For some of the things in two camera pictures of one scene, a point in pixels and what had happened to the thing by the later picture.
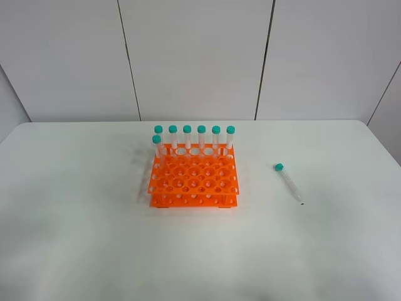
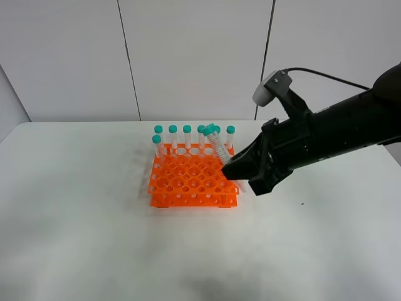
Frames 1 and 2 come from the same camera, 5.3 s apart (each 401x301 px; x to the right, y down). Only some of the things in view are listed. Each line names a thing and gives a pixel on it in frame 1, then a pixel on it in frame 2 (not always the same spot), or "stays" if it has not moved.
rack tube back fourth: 202,130 stays
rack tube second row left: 156,140 stays
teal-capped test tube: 279,167 -> 212,131
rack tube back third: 187,130 stays
